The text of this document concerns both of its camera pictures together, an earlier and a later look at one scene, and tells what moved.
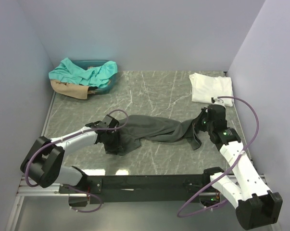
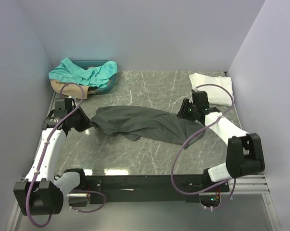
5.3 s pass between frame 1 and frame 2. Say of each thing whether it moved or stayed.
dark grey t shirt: moved
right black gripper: moved
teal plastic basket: stayed
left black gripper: moved
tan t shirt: stayed
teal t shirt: stayed
